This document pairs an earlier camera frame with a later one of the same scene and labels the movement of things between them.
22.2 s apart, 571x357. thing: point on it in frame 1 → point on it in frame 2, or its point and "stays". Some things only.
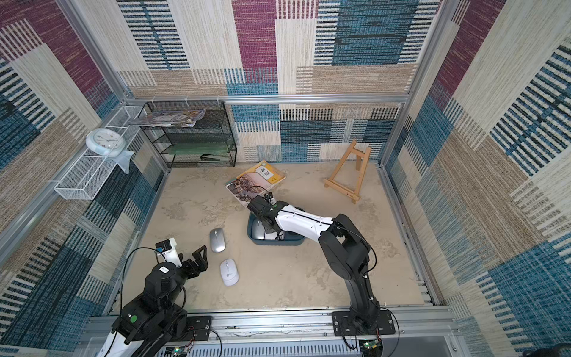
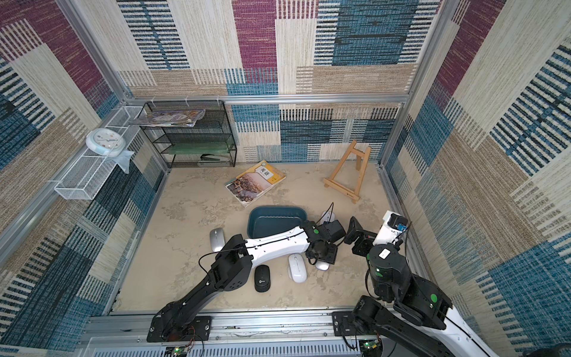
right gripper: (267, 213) → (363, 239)
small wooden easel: (340, 187) stays
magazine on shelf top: (180, 118) stays
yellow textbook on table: (256, 181) stays
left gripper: (201, 264) → (331, 258)
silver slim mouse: (217, 238) stays
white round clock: (105, 142) stays
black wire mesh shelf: (209, 142) stays
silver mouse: (258, 230) → (322, 265)
